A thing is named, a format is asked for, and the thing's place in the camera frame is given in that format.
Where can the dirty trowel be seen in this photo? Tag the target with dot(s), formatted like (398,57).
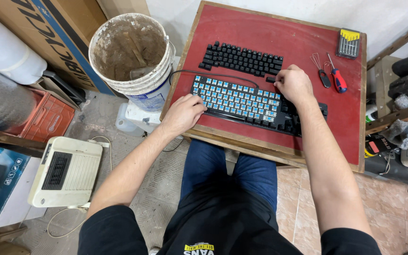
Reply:
(136,56)

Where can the wooden shelf plank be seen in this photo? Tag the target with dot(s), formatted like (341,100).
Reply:
(9,141)

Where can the group of removed black keycaps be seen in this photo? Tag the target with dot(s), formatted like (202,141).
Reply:
(243,58)

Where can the cluttered wooden rack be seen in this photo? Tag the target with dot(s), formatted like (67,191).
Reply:
(398,117)

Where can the white plastic jug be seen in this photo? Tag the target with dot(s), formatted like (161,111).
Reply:
(124,122)

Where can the white electric heater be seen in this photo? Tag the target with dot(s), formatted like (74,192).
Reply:
(66,171)

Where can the white roll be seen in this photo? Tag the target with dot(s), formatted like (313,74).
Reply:
(2,49)

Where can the black flat board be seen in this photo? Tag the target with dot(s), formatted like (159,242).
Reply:
(64,86)

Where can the person's black shirt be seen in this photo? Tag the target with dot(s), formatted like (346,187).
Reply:
(225,226)

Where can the screwdriver bit set case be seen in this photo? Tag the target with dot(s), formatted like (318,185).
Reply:
(348,44)

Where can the white plastic canister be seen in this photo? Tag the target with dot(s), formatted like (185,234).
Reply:
(142,117)

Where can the single black keycap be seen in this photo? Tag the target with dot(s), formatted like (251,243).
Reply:
(270,79)

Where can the person's right hand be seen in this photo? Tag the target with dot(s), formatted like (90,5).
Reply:
(296,86)

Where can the wooden table with red top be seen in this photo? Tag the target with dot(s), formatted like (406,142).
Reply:
(335,117)

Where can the large printed cardboard box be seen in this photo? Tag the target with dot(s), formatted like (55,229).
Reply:
(48,39)

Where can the person's blue jeans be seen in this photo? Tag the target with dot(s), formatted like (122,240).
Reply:
(207,166)

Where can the black keyboard with blue switches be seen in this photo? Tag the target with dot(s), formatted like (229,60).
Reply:
(239,101)

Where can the dirty white plastic bucket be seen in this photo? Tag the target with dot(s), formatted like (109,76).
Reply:
(133,49)

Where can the red and blue screwdriver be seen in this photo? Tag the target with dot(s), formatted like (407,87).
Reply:
(338,79)

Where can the person's left hand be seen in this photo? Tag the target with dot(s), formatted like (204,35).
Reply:
(181,113)

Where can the grey roll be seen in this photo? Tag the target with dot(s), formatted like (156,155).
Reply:
(2,99)

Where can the orange plastic crate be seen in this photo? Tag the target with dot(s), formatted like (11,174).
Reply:
(48,118)

